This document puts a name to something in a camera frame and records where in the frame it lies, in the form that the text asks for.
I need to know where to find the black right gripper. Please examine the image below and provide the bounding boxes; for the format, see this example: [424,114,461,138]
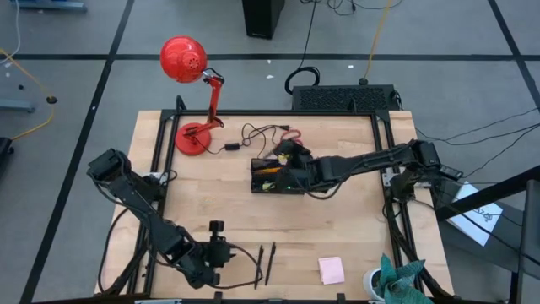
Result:
[273,141,338,193]

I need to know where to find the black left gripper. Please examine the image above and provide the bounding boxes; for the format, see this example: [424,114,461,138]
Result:
[204,220,237,268]

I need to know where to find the red scissors with grey grips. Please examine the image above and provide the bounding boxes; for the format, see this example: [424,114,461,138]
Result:
[278,128,303,147]

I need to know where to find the black pen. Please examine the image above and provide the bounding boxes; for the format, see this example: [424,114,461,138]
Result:
[264,242,278,286]

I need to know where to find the pink sticky note pad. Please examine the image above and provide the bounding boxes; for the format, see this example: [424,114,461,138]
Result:
[317,256,346,285]

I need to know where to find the black mesh desk organizer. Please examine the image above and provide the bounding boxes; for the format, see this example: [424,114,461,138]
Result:
[250,156,311,195]

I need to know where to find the black vented box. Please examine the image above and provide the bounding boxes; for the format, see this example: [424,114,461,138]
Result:
[290,84,400,112]

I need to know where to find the black computer tower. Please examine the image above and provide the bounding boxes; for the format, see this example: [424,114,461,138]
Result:
[241,0,286,41]

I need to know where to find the red desk lamp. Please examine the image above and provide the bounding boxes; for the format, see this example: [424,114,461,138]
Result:
[159,35,226,157]

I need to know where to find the white plant pot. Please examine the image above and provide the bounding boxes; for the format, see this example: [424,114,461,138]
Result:
[362,268,387,301]

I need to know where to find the green potted plant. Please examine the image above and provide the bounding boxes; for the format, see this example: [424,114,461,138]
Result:
[373,252,435,304]

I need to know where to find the black metal stand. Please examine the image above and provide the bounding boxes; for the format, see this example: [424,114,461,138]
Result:
[434,164,540,304]

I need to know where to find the white paper with drawing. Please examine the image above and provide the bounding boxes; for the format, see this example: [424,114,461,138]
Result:
[446,181,505,247]

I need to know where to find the black lamp power cable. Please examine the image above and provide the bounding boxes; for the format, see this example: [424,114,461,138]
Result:
[197,122,292,160]

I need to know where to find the black hanging cable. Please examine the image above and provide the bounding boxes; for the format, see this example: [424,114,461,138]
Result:
[284,0,321,96]

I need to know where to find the yellow hanging cable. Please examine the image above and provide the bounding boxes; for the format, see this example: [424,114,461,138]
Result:
[358,0,394,85]

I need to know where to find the yellow floor cable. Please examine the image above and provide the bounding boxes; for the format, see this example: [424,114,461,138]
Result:
[0,48,58,143]

